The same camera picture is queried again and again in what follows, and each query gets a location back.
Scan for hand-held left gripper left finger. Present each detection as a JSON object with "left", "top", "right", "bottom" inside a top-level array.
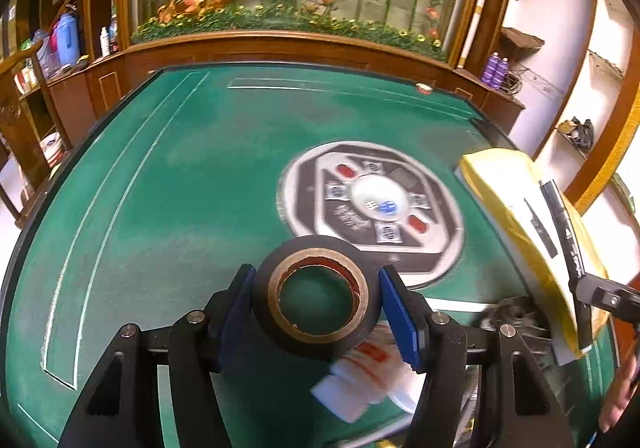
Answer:
[{"left": 59, "top": 264, "right": 258, "bottom": 448}]

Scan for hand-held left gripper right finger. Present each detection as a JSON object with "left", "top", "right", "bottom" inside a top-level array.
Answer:
[{"left": 378, "top": 266, "right": 576, "bottom": 448}]

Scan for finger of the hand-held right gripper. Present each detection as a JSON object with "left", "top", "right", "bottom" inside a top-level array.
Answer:
[{"left": 570, "top": 272, "right": 640, "bottom": 323}]

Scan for black tape roll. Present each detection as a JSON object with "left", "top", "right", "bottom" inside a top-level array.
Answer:
[{"left": 252, "top": 235, "right": 386, "bottom": 361}]

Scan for yellow lined storage box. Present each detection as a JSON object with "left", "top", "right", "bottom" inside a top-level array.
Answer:
[{"left": 457, "top": 148, "right": 611, "bottom": 366}]

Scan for person's right hand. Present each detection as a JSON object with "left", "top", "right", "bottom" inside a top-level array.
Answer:
[{"left": 597, "top": 338, "right": 640, "bottom": 434}]

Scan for round table control panel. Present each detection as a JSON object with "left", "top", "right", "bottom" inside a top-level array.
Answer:
[{"left": 277, "top": 142, "right": 466, "bottom": 289}]

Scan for gold curved pillar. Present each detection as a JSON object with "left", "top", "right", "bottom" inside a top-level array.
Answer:
[{"left": 565, "top": 28, "right": 640, "bottom": 215}]

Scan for curved wooden cabinet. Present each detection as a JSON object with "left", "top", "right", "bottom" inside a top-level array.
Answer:
[{"left": 50, "top": 30, "right": 526, "bottom": 149}]

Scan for carved wooden armchair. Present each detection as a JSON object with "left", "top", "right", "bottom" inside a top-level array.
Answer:
[{"left": 0, "top": 40, "right": 73, "bottom": 229}]

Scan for white gold rolled scroll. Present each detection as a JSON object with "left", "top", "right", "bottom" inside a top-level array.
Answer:
[{"left": 460, "top": 0, "right": 493, "bottom": 71}]

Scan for blue detergent bottle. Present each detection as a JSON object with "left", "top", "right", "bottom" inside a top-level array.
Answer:
[{"left": 52, "top": 12, "right": 81, "bottom": 68}]

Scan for dark items on wall shelf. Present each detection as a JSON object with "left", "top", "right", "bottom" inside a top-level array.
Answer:
[{"left": 557, "top": 118, "right": 596, "bottom": 151}]

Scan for wire basket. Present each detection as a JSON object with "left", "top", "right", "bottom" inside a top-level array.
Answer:
[{"left": 502, "top": 65, "right": 529, "bottom": 96}]

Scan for brown corner wall shelf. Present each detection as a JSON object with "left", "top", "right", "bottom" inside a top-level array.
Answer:
[{"left": 501, "top": 26, "right": 545, "bottom": 60}]

